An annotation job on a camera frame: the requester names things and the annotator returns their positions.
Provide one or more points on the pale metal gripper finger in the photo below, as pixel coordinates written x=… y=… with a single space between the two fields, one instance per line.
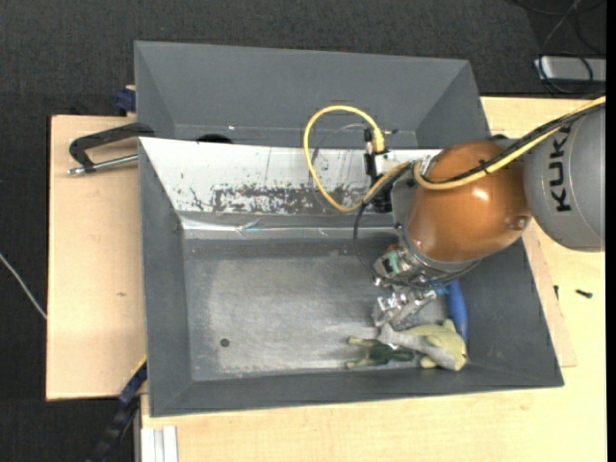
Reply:
x=383 y=313
x=406 y=316

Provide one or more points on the green toy frog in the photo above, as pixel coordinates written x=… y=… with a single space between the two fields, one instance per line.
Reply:
x=377 y=355

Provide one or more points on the grey and yellow plush toy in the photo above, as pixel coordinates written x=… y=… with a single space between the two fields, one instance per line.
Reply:
x=440 y=347

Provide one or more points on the blue curved tube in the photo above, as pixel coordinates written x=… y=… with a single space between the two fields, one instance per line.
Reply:
x=457 y=306

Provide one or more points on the grey metal bin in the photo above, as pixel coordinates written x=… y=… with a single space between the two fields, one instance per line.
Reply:
x=269 y=301

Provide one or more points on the small black screw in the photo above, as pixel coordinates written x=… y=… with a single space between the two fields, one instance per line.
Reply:
x=584 y=294

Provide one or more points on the pale wood flat board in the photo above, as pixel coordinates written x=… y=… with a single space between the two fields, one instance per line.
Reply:
x=91 y=267

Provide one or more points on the black cylinder on white bracket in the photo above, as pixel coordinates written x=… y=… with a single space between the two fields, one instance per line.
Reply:
x=380 y=169

